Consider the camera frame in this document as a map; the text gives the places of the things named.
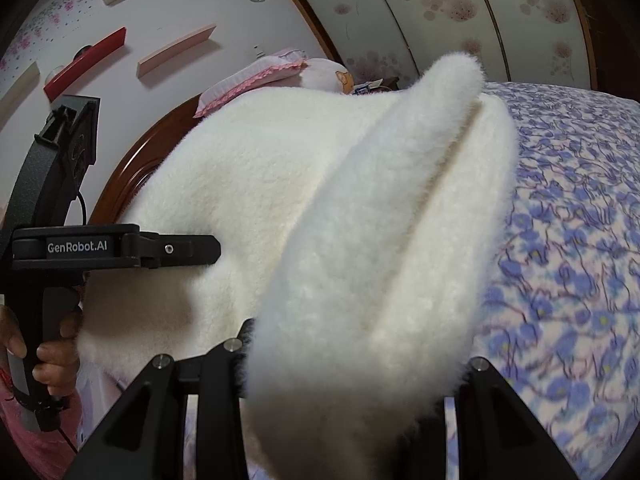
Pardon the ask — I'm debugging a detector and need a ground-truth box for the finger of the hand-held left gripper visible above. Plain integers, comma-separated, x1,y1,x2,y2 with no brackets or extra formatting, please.
135,232,222,269

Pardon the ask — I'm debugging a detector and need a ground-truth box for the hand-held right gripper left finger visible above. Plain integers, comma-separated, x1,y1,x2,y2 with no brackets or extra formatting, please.
65,317,257,480

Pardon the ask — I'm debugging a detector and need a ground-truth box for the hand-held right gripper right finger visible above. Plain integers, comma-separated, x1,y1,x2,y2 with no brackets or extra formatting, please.
397,357,581,480

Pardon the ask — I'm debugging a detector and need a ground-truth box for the person's left hand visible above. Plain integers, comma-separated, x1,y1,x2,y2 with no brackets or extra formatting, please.
0,305,85,403

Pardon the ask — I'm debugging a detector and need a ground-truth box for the brown wooden headboard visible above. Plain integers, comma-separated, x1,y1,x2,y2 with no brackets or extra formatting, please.
90,92,211,226

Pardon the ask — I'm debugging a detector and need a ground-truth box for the pink frilled pillow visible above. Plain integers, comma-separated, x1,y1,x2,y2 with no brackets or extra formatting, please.
192,47,307,118

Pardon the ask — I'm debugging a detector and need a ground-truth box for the floral cat print blanket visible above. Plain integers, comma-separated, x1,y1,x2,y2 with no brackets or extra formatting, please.
75,80,640,480

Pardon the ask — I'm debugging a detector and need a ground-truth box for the floral sliding wardrobe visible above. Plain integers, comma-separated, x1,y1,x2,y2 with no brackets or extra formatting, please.
265,0,601,92

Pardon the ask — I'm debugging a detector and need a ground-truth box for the red wall shelf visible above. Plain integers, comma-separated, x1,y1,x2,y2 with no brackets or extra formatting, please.
42,27,128,101

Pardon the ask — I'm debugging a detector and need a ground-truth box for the pink wall shelf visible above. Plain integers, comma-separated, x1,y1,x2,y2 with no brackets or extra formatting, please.
137,24,219,78

